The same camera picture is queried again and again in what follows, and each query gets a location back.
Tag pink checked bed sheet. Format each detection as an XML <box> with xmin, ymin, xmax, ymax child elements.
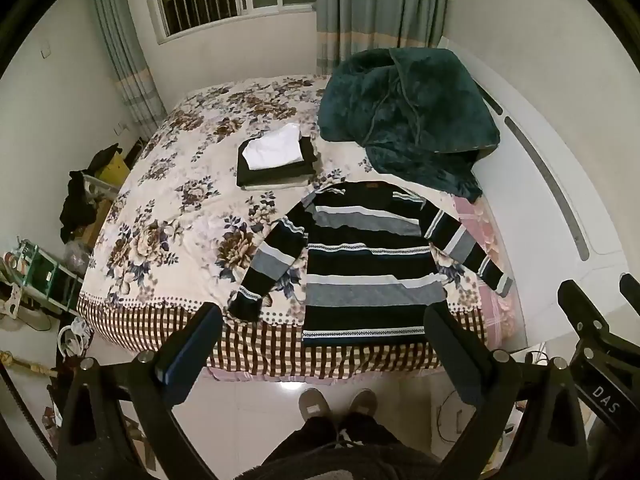
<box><xmin>447</xmin><ymin>194</ymin><xmax>522</xmax><ymax>353</ymax></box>

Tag green and white rack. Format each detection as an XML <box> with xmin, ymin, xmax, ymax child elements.
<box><xmin>0</xmin><ymin>237</ymin><xmax>85</xmax><ymax>322</ymax></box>

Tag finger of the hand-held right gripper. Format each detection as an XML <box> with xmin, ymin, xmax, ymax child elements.
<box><xmin>619</xmin><ymin>272</ymin><xmax>640</xmax><ymax>313</ymax></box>
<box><xmin>557</xmin><ymin>279</ymin><xmax>616</xmax><ymax>348</ymax></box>

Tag white bed headboard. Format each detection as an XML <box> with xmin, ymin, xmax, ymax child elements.
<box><xmin>442</xmin><ymin>35</ymin><xmax>640</xmax><ymax>351</ymax></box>

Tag yellow box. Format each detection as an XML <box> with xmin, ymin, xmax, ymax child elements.
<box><xmin>106</xmin><ymin>152</ymin><xmax>132</xmax><ymax>190</ymax></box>

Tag black grey striped sweater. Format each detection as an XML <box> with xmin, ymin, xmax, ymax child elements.
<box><xmin>227</xmin><ymin>181</ymin><xmax>515</xmax><ymax>347</ymax></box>

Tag person's dark trousers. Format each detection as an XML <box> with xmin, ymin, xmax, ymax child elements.
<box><xmin>239</xmin><ymin>410</ymin><xmax>443</xmax><ymax>480</ymax></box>

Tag beige folded garment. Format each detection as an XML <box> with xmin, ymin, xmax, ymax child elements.
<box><xmin>240</xmin><ymin>176</ymin><xmax>313</xmax><ymax>192</ymax></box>

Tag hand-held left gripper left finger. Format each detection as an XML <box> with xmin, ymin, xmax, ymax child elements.
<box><xmin>56</xmin><ymin>301</ymin><xmax>223</xmax><ymax>480</ymax></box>

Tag black floor cable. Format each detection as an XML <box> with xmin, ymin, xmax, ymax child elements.
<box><xmin>434</xmin><ymin>387</ymin><xmax>517</xmax><ymax>442</ymax></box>

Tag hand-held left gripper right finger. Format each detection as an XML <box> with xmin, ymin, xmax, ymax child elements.
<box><xmin>424</xmin><ymin>305</ymin><xmax>588</xmax><ymax>480</ymax></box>

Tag floral bed quilt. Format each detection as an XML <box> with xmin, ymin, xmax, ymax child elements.
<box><xmin>76</xmin><ymin>74</ymin><xmax>506</xmax><ymax>382</ymax></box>

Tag black folded garment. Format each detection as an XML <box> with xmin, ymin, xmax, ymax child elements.
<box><xmin>236</xmin><ymin>136</ymin><xmax>320</xmax><ymax>188</ymax></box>

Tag grey-green curtain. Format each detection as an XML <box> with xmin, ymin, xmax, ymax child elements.
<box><xmin>315</xmin><ymin>0</ymin><xmax>452</xmax><ymax>80</ymax></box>
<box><xmin>89</xmin><ymin>0</ymin><xmax>169</xmax><ymax>142</ymax></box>

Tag person's right grey slipper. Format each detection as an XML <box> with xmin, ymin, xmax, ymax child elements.
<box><xmin>347</xmin><ymin>388</ymin><xmax>379</xmax><ymax>421</ymax></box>

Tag clear plastic bag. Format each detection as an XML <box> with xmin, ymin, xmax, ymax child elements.
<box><xmin>64</xmin><ymin>239</ymin><xmax>94</xmax><ymax>277</ymax></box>

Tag black clothes heap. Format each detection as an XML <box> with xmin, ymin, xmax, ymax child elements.
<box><xmin>59</xmin><ymin>143</ymin><xmax>124</xmax><ymax>242</ymax></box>

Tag dark green fleece blanket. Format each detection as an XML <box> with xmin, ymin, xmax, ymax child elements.
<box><xmin>318</xmin><ymin>47</ymin><xmax>502</xmax><ymax>202</ymax></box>

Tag person's left grey slipper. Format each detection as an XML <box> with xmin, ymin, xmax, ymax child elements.
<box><xmin>298</xmin><ymin>387</ymin><xmax>330</xmax><ymax>423</ymax></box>

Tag person's grey slipper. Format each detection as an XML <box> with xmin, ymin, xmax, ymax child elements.
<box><xmin>298</xmin><ymin>387</ymin><xmax>330</xmax><ymax>423</ymax></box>
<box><xmin>347</xmin><ymin>388</ymin><xmax>379</xmax><ymax>421</ymax></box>

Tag white folded garment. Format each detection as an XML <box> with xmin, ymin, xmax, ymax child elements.
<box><xmin>241</xmin><ymin>124</ymin><xmax>303</xmax><ymax>171</ymax></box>

